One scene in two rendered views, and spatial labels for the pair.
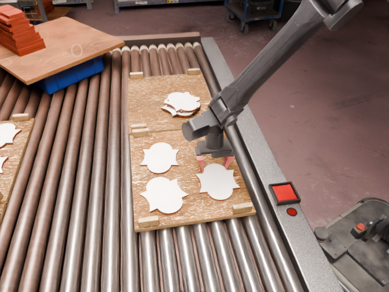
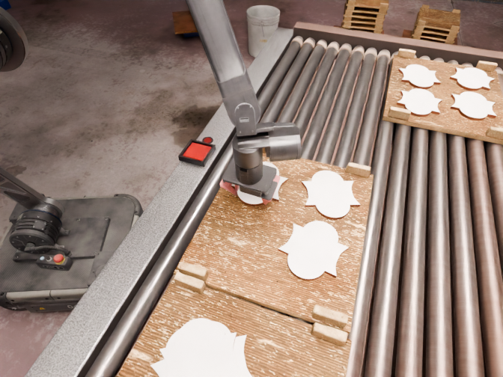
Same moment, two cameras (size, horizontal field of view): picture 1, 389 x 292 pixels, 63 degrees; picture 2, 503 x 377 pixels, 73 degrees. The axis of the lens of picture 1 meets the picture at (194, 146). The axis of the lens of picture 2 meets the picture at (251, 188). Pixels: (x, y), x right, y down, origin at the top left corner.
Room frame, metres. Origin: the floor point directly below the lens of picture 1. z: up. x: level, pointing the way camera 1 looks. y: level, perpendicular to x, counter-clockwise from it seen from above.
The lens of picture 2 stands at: (1.16, 0.19, 1.55)
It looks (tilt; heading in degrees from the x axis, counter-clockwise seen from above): 48 degrees down; 210
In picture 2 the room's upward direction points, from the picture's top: straight up
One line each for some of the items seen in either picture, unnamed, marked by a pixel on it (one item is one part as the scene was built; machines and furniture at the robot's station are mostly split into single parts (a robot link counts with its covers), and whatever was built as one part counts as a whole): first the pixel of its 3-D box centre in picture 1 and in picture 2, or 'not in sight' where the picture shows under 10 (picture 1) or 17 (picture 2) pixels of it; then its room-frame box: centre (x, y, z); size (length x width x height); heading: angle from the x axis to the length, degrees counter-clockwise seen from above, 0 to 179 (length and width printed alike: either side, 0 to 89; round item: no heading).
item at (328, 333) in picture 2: (138, 127); (328, 333); (0.92, 0.21, 0.95); 0.06 x 0.02 x 0.03; 100
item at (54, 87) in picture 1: (58, 61); not in sight; (1.39, 0.66, 0.97); 0.31 x 0.31 x 0.10; 50
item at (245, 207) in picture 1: (242, 208); not in sight; (0.56, -0.14, 0.95); 0.06 x 0.02 x 0.03; 101
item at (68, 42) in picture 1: (50, 44); not in sight; (1.44, 0.70, 1.03); 0.50 x 0.50 x 0.02; 50
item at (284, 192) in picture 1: (283, 193); (197, 152); (0.64, -0.28, 0.92); 0.06 x 0.06 x 0.01; 10
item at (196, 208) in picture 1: (185, 170); (284, 220); (0.73, 0.03, 0.93); 0.41 x 0.35 x 0.02; 11
